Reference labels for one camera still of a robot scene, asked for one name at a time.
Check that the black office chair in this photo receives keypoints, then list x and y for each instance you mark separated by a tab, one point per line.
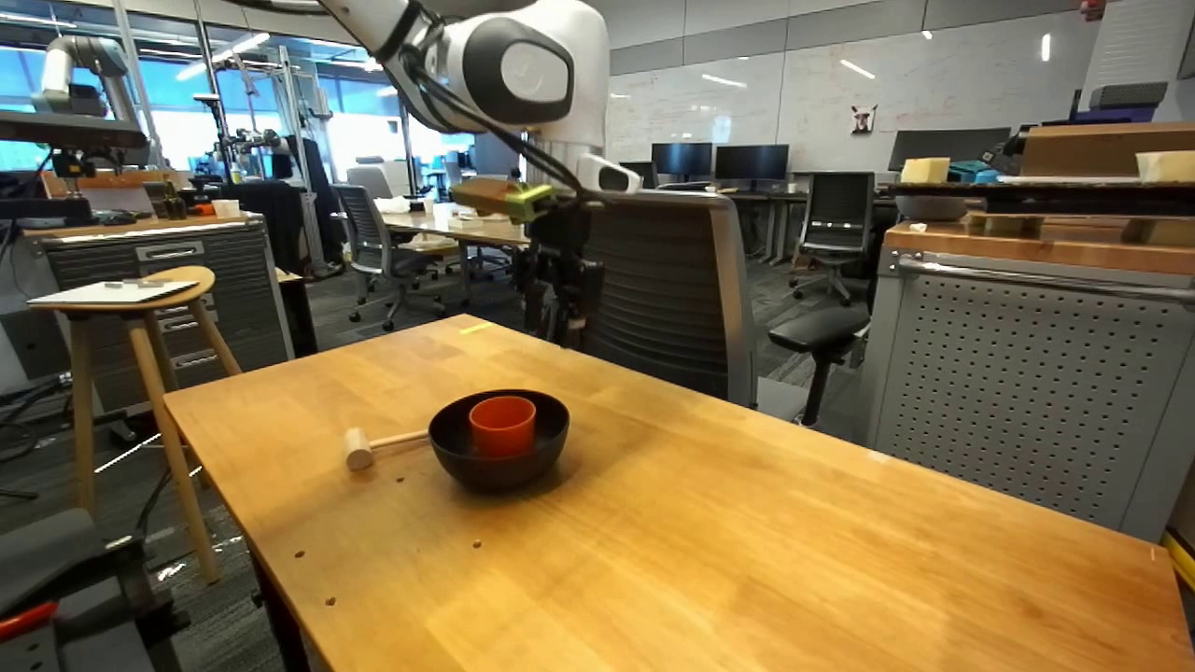
835	238

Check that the black bowl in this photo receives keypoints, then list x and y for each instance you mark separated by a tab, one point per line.
453	445

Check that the grey office chair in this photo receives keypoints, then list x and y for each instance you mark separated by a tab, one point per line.
673	295

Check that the orange plastic cup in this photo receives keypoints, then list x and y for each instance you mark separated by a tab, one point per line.
501	426

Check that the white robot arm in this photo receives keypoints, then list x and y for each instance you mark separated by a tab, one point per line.
526	71

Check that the grey perforated cabinet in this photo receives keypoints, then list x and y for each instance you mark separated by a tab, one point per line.
1044	369

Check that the small wooden mallet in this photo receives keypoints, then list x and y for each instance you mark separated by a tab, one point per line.
359	452

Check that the computer monitor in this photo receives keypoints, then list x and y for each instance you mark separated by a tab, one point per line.
753	163

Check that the cardboard box on cabinet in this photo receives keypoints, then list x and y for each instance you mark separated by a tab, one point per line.
1099	148

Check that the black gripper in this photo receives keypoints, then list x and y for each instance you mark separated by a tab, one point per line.
562	281

